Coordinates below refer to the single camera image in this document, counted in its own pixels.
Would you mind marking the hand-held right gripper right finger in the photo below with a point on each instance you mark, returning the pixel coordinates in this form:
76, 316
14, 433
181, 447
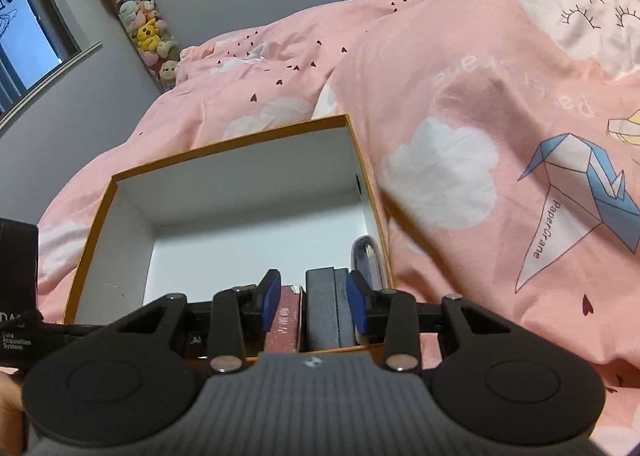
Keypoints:
356, 301

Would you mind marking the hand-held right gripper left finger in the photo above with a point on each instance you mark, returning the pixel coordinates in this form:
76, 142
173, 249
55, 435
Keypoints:
269, 298

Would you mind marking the orange cardboard box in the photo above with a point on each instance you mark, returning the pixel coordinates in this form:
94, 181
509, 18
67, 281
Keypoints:
225, 196

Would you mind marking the person's left hand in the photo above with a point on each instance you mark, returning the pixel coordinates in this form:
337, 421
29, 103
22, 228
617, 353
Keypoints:
9, 393

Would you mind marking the red patterned small box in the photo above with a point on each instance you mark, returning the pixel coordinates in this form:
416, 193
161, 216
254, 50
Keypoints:
285, 321

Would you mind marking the grey small box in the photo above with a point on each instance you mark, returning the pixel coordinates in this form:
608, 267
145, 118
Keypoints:
320, 306

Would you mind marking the clear blue pen case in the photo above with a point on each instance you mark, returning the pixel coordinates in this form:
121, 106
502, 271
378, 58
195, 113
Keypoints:
370, 256

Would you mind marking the window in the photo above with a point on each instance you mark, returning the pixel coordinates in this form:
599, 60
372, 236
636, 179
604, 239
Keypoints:
30, 26

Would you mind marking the pink printed duvet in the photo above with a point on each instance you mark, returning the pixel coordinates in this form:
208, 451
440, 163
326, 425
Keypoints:
500, 86

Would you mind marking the clear tube of plush toys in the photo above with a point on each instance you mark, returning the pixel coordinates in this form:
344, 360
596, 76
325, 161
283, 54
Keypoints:
145, 31

